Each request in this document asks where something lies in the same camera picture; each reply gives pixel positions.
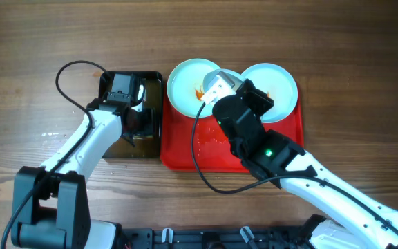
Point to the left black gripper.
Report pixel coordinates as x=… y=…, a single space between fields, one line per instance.
x=147 y=126

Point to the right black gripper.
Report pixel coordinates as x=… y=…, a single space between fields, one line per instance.
x=250 y=94

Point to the green yellow sponge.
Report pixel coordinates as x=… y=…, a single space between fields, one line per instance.
x=143 y=135

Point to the white plate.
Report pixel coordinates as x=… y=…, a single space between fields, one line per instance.
x=184 y=86
x=279 y=86
x=237 y=78

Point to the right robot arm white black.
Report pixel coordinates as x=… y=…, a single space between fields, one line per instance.
x=272 y=157

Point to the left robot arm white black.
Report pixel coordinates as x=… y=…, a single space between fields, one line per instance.
x=50 y=204

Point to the black water tray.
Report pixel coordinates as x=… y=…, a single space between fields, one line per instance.
x=150 y=148

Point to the red plastic tray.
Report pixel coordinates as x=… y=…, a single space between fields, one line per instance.
x=211 y=147

